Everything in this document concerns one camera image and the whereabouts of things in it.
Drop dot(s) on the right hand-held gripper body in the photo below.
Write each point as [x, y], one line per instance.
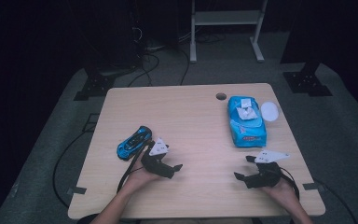
[265, 175]

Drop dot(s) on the person's right hand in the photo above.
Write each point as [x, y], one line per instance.
[281, 193]

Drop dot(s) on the white metal stand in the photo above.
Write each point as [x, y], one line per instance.
[227, 18]

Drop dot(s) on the black stand base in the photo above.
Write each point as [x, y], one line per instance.
[306, 82]
[94, 87]

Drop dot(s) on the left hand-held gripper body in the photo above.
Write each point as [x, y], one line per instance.
[155, 163]

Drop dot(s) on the blue toy car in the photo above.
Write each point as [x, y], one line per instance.
[133, 143]

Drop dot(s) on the blue wet wipe packet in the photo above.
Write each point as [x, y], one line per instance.
[248, 132]

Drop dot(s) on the grey tape strip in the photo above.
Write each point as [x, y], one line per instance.
[76, 190]
[313, 186]

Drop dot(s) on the white round packet lid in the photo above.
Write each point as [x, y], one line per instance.
[269, 111]

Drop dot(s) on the person's left hand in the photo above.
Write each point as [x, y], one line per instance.
[140, 179]

